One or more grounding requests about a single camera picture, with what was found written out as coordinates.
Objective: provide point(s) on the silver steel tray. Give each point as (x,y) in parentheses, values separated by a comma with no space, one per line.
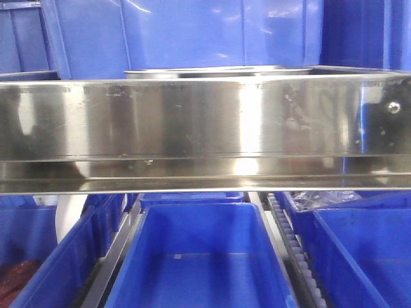
(216,72)

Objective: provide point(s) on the blue rear centre bin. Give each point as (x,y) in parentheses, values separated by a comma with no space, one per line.
(168,198)

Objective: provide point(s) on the blue bin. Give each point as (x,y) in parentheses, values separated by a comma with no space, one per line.
(209,255)
(302,219)
(108,211)
(59,236)
(168,198)
(362,256)

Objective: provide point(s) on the blue lower centre bin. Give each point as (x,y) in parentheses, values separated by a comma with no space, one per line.
(209,255)

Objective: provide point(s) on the clear plastic bag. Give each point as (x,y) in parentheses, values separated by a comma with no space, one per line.
(309,200)

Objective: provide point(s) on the blue rear left bin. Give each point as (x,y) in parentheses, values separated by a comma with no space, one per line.
(108,211)

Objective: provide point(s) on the blue rear right bin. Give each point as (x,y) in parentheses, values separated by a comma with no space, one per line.
(302,219)

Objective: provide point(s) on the large blue upper crate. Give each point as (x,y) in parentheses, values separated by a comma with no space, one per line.
(103,39)

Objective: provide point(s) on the blue lower right bin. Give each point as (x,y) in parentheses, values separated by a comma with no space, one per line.
(362,256)

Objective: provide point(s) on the blue lower left bin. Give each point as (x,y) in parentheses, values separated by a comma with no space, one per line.
(59,236)

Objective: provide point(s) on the blue upper left crate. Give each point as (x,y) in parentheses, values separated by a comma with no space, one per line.
(25,50)

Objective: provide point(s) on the blue upper right crate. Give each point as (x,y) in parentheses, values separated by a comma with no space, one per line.
(372,34)

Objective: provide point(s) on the red brown cloth item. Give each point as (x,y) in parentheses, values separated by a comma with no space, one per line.
(14,278)

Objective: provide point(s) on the stainless steel shelf front rail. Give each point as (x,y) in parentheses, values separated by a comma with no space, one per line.
(329,129)

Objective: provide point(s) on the black steel divider rail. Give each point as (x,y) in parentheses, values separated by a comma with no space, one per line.
(107,268)

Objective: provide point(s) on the white roller track rail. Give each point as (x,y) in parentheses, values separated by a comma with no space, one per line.
(302,277)

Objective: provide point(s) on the silver rail bolt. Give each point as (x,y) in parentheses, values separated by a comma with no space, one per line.
(393,107)

